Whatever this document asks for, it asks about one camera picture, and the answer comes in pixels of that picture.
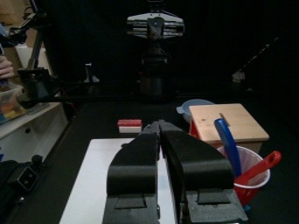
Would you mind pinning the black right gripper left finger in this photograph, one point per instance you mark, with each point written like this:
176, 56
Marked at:
133, 172

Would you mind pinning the white cutting board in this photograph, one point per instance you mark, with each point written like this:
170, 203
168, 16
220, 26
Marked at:
88, 186

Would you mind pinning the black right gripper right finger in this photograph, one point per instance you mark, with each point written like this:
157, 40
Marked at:
202, 172

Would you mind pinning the person's hand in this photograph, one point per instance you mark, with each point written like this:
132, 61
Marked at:
6, 67

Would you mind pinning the clear plastic storage bin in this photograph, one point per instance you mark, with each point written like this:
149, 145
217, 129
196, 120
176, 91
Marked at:
10, 102

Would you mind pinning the grey clamp with rod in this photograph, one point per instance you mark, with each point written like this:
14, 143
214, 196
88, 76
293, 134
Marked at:
240, 75

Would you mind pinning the white shelf unit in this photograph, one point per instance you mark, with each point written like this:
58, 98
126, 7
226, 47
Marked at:
32, 131

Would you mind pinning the red and white toy sushi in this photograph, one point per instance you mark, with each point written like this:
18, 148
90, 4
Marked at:
130, 126

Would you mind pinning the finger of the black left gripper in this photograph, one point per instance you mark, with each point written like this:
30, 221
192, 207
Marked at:
152, 28
161, 28

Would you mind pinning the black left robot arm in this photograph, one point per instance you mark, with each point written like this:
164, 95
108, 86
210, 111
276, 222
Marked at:
154, 75

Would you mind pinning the pale blue plastic lid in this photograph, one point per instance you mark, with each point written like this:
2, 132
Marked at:
188, 107

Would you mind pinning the clear plastic cup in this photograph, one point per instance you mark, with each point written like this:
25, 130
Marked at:
253, 163

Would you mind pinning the wooden box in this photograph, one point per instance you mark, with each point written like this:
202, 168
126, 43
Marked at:
230, 122

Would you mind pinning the black device with square lens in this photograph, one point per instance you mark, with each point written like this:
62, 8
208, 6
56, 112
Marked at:
25, 178

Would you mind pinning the red toy piece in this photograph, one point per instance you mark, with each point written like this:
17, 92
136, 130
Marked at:
194, 129

